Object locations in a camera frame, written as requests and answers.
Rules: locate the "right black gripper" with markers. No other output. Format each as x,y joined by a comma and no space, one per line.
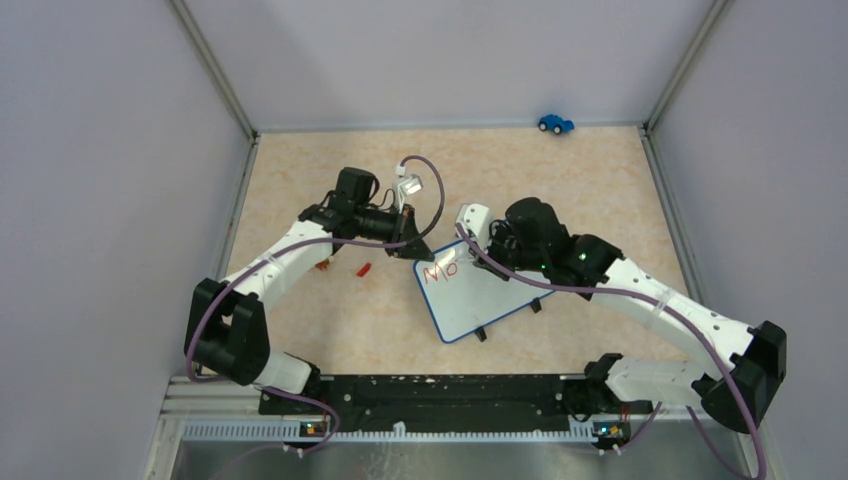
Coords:
498,230

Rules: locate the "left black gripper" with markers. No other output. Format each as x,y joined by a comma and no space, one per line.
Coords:
405,225

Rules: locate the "blue framed whiteboard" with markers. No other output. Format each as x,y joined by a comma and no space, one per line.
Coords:
462,298

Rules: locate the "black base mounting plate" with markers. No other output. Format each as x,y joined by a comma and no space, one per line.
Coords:
456,403

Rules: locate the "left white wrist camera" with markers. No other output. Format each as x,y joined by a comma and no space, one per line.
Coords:
404,186

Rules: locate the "red marker cap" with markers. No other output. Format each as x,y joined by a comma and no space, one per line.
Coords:
364,270

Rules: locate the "blue toy car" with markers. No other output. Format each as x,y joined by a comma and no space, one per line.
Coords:
555,124

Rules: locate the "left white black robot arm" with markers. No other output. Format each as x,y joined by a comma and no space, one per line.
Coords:
227,327

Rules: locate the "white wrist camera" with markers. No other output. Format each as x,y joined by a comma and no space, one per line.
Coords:
404,186
476,220

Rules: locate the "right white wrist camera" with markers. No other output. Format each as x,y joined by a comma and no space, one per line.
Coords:
476,220

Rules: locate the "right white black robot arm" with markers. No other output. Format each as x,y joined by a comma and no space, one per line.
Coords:
734,369

